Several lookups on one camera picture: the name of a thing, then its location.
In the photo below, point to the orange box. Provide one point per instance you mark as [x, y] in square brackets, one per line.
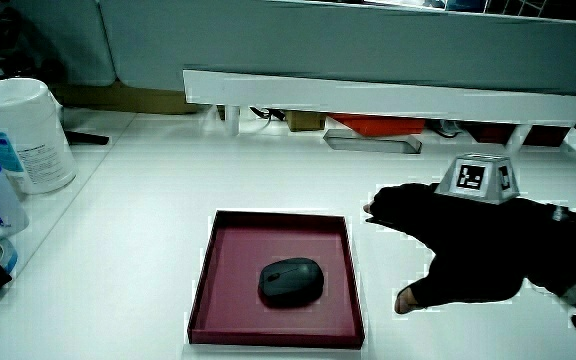
[380, 124]

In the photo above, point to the grey partition panel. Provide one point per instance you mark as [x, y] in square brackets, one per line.
[348, 45]

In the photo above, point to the dark red box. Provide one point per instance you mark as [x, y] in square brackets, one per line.
[518, 134]

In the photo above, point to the brown cardboard box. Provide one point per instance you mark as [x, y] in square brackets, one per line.
[128, 97]

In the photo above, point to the grey flat metal bracket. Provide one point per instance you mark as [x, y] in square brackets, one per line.
[368, 142]

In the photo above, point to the white desk riser shelf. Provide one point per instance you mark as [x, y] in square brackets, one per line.
[368, 97]

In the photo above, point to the person's right hand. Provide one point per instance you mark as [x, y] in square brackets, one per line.
[473, 240]

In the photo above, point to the black computer mouse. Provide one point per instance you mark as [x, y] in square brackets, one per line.
[290, 281]

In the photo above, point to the white wipes canister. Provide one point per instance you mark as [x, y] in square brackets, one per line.
[23, 135]

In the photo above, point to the tan cardboard box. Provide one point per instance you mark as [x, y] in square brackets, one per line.
[305, 120]

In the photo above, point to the dark red square plate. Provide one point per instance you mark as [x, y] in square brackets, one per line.
[248, 300]

